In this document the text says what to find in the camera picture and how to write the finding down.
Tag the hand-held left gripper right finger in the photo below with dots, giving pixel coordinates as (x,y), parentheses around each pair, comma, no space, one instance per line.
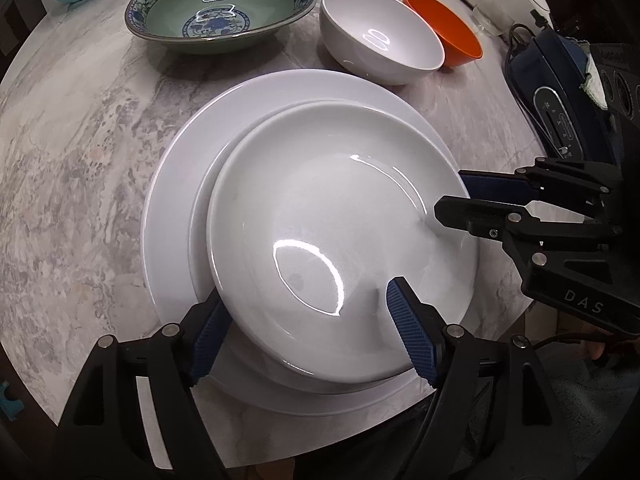
(412,330)

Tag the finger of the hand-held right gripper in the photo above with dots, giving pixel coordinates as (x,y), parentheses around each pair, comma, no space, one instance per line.
(495,185)
(475,212)

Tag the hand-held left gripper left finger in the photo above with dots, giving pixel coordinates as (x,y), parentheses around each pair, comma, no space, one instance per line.
(207,340)

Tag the large white plate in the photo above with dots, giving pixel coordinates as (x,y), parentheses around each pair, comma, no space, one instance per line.
(170,240)

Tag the orange bowl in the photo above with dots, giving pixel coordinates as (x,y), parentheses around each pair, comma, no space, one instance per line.
(450,30)

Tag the small white plate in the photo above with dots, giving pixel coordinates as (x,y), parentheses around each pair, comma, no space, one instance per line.
(310,200)

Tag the small white bowl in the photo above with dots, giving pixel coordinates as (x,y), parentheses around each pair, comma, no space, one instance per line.
(350,25)

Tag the blue patterned green bowl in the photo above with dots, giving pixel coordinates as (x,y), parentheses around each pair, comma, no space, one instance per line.
(165,20)

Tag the person's right hand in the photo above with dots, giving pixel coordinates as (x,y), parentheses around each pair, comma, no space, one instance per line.
(602,351)

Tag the dark blue appliance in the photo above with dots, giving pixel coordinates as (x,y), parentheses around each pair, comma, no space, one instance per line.
(560,75)

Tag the white cloth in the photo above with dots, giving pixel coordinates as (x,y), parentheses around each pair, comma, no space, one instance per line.
(595,85)

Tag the clear glass cup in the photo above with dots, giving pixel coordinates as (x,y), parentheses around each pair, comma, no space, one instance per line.
(492,20)

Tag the teal plastic stool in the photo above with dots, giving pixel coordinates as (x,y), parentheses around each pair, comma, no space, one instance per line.
(10,402)

